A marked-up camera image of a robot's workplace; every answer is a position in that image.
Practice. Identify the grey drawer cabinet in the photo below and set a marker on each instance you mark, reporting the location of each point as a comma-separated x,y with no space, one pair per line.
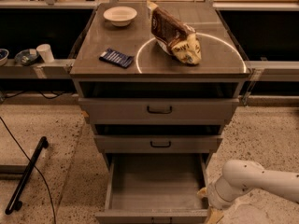
155,74

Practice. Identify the grey drawer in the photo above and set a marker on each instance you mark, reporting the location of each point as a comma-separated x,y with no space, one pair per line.
158,143
155,189
158,111

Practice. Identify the grey metal shelf rail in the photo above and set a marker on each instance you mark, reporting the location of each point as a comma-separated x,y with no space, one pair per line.
59,69

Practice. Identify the dark bowl with items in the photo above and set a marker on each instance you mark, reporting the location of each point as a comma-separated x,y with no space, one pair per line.
27,57

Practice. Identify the grey top drawer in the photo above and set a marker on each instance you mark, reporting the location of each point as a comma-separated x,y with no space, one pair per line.
158,111

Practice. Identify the blue white bowl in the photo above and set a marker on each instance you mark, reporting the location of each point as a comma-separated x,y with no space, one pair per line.
3,56

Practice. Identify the blue snack packet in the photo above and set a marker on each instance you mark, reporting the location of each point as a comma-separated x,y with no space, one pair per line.
117,58

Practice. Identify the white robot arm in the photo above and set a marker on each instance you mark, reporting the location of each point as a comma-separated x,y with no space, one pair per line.
238,178

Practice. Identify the grey middle drawer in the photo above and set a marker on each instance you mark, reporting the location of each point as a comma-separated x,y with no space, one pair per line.
158,143

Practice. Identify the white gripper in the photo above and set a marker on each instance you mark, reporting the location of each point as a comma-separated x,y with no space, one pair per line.
214,197

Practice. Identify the white paper cup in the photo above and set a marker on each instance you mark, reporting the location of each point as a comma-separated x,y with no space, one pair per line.
45,52

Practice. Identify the grey bottom drawer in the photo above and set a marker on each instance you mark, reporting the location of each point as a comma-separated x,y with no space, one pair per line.
155,189

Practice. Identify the brown yellow chip bag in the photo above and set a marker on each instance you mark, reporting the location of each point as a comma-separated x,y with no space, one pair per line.
175,37

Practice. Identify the white ceramic bowl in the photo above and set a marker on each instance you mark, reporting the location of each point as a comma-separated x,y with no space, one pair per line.
120,16

